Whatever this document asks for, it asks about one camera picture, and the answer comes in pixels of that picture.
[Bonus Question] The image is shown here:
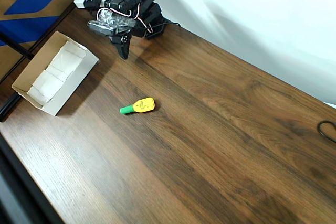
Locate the yellow green glue tube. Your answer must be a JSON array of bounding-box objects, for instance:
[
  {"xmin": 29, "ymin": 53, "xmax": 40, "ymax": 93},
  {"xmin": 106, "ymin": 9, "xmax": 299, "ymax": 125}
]
[{"xmin": 120, "ymin": 97, "xmax": 155, "ymax": 116}]

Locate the white cardboard box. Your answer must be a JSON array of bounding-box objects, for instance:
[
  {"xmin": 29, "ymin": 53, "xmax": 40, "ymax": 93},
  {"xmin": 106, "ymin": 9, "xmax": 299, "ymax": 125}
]
[{"xmin": 12, "ymin": 31, "xmax": 100, "ymax": 117}]

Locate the tape-wrapped black webcam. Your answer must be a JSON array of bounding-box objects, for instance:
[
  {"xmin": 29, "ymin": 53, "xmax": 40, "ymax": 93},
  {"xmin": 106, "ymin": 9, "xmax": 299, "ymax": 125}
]
[{"xmin": 87, "ymin": 8, "xmax": 138, "ymax": 37}]

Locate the white paper lining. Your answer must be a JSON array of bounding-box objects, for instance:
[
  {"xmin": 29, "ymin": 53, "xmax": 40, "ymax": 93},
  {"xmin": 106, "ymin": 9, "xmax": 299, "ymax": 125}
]
[{"xmin": 27, "ymin": 40, "xmax": 88, "ymax": 104}]

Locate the black metal pole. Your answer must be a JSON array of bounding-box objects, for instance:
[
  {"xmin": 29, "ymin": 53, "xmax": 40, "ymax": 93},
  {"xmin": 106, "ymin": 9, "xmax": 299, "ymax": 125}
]
[{"xmin": 0, "ymin": 31, "xmax": 35, "ymax": 60}]

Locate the black stand base bar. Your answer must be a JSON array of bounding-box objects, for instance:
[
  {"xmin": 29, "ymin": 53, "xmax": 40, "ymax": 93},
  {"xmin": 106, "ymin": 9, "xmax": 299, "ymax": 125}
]
[{"xmin": 0, "ymin": 93, "xmax": 22, "ymax": 123}]

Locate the black webcam cable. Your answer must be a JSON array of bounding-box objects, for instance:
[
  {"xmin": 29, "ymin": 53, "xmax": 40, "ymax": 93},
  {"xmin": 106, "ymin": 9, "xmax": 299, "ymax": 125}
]
[{"xmin": 145, "ymin": 20, "xmax": 182, "ymax": 34}]

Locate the black cable loop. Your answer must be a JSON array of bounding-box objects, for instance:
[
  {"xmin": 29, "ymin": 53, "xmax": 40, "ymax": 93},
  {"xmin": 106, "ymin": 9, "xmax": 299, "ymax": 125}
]
[{"xmin": 317, "ymin": 120, "xmax": 336, "ymax": 142}]

